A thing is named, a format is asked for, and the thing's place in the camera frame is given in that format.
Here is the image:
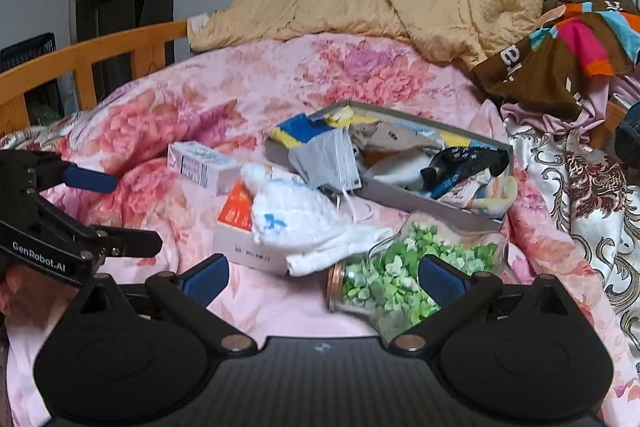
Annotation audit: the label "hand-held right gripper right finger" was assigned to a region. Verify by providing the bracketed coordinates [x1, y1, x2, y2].
[389, 255, 576, 355]

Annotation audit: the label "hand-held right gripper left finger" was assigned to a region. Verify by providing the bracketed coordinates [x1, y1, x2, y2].
[75, 253, 253, 355]

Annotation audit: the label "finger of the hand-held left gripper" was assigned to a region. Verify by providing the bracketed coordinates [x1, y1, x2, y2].
[93, 227, 164, 259]
[60, 163, 119, 194]

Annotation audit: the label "grey cardboard box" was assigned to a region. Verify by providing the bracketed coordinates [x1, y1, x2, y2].
[264, 101, 515, 234]

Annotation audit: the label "black patterned sock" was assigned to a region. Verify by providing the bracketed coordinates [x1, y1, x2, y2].
[419, 146, 509, 201]

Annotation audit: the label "person's left hand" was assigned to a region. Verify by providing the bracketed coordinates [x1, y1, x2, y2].
[0, 268, 78, 325]

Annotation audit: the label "orange and white box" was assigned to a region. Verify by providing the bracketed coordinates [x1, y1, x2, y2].
[212, 179, 291, 277]

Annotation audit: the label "jar of green paper stars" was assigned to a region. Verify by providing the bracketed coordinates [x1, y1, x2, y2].
[326, 212, 509, 343]

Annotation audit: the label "orange striped sock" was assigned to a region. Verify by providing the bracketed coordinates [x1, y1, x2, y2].
[460, 174, 519, 220]

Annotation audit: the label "white medicine box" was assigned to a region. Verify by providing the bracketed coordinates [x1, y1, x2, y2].
[167, 141, 244, 196]

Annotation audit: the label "white knit sock blue mark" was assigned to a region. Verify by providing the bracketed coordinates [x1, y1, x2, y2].
[241, 163, 351, 253]

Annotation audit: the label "smooth white sock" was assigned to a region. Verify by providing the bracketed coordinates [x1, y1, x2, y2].
[365, 151, 443, 192]

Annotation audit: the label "black plastic crate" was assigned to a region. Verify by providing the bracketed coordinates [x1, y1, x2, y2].
[0, 32, 56, 75]

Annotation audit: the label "beige sock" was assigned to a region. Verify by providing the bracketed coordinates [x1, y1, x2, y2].
[347, 121, 438, 158]

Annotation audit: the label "dark wooden door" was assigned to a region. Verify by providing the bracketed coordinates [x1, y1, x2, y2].
[75, 0, 176, 68]

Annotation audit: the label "grey face mask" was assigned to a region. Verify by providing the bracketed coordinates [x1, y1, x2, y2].
[287, 128, 373, 223]

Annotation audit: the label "cream damask blanket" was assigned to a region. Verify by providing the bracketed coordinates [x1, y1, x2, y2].
[502, 117, 640, 388]

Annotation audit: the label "yellow and blue cloth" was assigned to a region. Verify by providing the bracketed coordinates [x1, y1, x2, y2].
[269, 107, 351, 148]

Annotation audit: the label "lilac cloth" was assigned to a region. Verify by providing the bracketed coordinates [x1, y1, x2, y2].
[500, 74, 640, 148]

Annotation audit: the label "pink floral blanket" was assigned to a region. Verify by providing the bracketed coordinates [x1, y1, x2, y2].
[0, 32, 640, 427]

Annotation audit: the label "brown multicoloured striped garment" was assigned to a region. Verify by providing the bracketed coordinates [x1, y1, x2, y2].
[472, 2, 640, 120]

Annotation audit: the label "blue jeans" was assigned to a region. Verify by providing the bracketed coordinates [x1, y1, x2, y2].
[615, 102, 640, 162]

